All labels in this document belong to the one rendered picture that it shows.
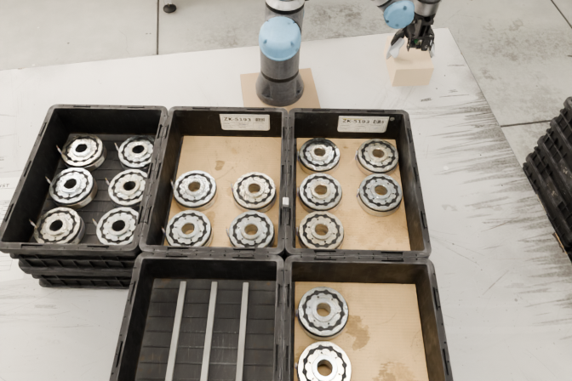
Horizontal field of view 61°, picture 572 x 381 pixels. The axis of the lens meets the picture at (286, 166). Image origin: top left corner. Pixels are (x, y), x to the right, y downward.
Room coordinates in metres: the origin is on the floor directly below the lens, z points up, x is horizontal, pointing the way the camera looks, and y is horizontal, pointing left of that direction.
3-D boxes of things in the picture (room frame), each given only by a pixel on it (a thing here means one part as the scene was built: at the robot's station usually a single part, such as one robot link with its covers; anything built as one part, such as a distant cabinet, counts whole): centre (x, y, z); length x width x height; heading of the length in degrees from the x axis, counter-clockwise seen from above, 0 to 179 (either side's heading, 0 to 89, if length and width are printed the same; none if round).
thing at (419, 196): (0.61, -0.15, 0.92); 0.40 x 0.30 x 0.02; 179
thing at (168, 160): (0.62, 0.15, 0.87); 0.40 x 0.30 x 0.11; 179
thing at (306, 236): (0.51, -0.08, 0.86); 0.10 x 0.10 x 0.01
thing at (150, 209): (0.62, 0.15, 0.92); 0.40 x 0.30 x 0.02; 179
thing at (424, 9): (1.18, -0.40, 0.97); 0.08 x 0.08 x 0.05
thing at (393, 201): (0.61, -0.23, 0.86); 0.10 x 0.10 x 0.01
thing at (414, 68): (1.20, -0.40, 0.74); 0.16 x 0.12 x 0.07; 3
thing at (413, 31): (1.17, -0.40, 0.89); 0.09 x 0.08 x 0.12; 3
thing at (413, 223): (0.61, -0.15, 0.87); 0.40 x 0.30 x 0.11; 179
